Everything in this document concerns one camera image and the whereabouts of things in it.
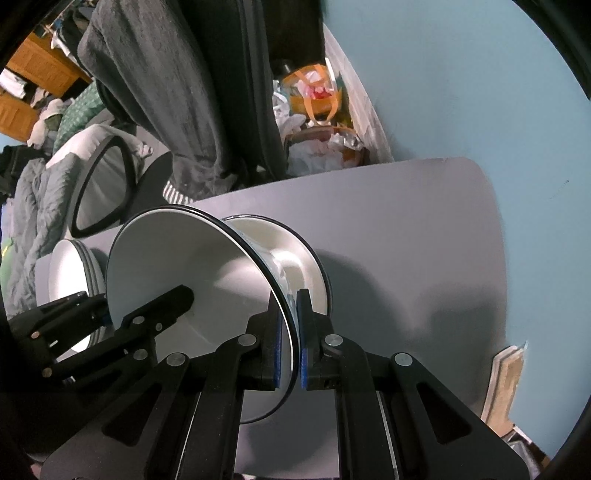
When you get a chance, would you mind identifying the white crumpled clothing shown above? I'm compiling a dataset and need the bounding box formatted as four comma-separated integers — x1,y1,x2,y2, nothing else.
28,98,65,148

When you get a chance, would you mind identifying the black chair armrest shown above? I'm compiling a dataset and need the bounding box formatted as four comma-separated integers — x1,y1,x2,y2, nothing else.
69,134,138,241

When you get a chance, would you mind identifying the black office chair seat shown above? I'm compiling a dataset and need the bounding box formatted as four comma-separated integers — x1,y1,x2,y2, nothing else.
127,152,175,208

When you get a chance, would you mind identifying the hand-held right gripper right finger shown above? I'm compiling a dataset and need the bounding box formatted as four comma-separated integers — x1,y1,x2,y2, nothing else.
297,288,530,480

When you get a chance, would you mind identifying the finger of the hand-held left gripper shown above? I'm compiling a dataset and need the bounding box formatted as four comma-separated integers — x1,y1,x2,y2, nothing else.
41,285,195,385
8,291,112,358

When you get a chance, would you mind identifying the grey fleece robe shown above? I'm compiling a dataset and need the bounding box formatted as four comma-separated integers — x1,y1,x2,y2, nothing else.
78,0,241,200

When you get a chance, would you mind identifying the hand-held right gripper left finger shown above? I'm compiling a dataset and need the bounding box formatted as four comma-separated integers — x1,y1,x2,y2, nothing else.
41,292,286,480

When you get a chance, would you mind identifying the orange bag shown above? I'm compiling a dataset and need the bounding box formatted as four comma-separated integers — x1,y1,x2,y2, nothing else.
281,65,345,128

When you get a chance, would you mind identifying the black clothing pile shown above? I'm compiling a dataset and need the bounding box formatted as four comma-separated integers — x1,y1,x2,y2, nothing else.
0,145,29,195

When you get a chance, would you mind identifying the grey quilted comforter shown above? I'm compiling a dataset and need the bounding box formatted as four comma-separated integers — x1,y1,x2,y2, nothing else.
0,152,78,315

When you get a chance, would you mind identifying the white bowl black rim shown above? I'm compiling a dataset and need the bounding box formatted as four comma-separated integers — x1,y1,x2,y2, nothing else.
221,215,332,319
105,206,296,424

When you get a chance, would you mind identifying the white bed sheet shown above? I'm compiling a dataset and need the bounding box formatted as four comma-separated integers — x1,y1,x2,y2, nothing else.
46,124,154,232

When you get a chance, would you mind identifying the white plastic bag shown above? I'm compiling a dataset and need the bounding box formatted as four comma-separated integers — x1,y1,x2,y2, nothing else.
272,80,306,136

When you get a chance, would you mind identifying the brown bin with white trash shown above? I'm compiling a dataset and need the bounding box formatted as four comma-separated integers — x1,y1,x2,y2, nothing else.
283,124,371,179

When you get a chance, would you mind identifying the white plate black rim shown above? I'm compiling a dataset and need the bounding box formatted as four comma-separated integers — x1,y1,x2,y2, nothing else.
47,239,93,354
74,240,108,324

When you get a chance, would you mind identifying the light wooden board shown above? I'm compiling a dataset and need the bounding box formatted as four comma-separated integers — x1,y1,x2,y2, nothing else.
480,340,528,435

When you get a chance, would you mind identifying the grey white striped cloth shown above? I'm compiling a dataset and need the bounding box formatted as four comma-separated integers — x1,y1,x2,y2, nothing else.
164,180,195,206

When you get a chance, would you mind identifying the green checkered cloth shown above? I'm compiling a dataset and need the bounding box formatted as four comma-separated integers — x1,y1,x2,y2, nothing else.
53,80,108,153

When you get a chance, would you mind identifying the orange wooden furniture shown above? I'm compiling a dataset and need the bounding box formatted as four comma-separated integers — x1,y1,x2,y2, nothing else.
0,37,93,141

